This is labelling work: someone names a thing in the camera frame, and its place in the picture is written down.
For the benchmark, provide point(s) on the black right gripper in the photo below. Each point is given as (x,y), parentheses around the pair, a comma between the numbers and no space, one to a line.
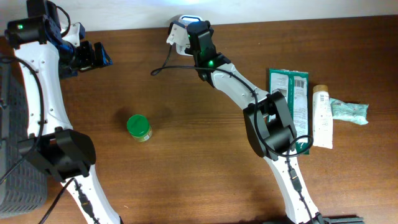
(190,48)

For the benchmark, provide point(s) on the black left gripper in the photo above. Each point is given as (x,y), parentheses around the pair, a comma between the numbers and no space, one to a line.
(94,55)

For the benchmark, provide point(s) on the green capped bottle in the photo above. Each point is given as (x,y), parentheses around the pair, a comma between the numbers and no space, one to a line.
(139,127)

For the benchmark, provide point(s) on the green wipes packet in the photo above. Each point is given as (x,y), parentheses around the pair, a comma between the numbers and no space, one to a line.
(294,87)

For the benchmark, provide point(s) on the white tube with cork cap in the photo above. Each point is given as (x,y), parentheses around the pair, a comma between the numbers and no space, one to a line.
(322,118)

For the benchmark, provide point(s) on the teal wipes packet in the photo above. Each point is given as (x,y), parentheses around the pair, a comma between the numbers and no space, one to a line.
(350,112)

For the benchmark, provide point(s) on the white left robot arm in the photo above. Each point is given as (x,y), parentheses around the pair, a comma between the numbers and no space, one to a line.
(48,53)

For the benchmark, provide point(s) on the white barcode scanner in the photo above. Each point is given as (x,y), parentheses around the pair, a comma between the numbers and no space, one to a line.
(186,20)

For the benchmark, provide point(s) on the grey plastic mesh basket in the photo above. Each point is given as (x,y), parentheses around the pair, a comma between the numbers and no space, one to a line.
(25,188)

